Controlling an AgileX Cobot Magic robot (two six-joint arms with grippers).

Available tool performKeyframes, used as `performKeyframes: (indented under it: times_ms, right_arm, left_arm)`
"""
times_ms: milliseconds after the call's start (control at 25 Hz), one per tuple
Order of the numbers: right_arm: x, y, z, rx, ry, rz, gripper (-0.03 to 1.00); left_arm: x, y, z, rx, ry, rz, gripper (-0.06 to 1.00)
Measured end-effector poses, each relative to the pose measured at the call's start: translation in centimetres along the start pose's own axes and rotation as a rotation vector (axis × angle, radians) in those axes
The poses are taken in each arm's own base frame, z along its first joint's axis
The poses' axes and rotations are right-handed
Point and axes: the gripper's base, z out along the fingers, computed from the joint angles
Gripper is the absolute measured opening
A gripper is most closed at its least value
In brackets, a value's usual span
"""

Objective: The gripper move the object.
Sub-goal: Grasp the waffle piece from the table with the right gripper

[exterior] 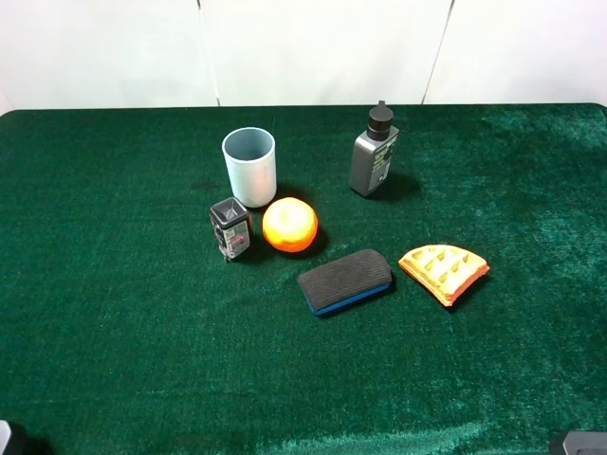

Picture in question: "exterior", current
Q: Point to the grey bottle with black cap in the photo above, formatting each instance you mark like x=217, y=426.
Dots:
x=373, y=151

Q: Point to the orange fruit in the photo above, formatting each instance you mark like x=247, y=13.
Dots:
x=290, y=225

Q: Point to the orange waffle piece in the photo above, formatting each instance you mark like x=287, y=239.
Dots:
x=446, y=271

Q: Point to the light blue cylindrical cup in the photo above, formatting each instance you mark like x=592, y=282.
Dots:
x=250, y=159

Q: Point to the grey object bottom right corner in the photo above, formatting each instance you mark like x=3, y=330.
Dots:
x=580, y=443

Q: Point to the black and blue eraser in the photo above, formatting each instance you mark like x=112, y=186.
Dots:
x=346, y=281

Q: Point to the small black ink cartridge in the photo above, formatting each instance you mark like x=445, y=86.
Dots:
x=232, y=227

